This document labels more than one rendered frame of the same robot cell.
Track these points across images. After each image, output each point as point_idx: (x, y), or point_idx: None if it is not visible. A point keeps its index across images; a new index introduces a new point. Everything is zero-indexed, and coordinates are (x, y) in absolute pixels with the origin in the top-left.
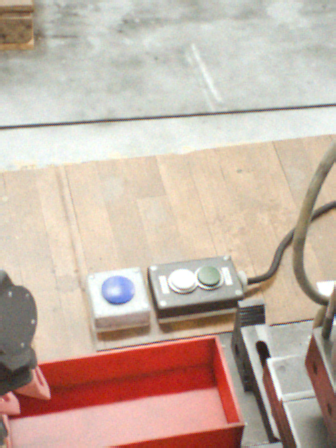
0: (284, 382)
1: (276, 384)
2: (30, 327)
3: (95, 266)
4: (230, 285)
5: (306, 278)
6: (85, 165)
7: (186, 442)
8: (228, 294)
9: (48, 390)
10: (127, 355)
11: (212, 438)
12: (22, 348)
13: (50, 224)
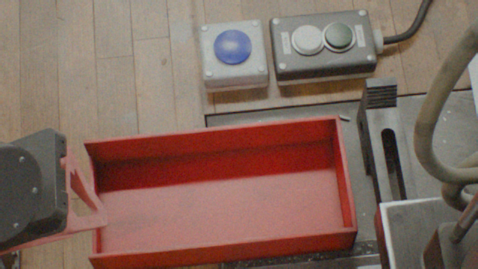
0: (399, 238)
1: (388, 240)
2: (29, 199)
3: (213, 11)
4: (362, 48)
5: (435, 162)
6: None
7: (289, 243)
8: (359, 59)
9: (105, 215)
10: (232, 133)
11: (320, 240)
12: (16, 229)
13: None
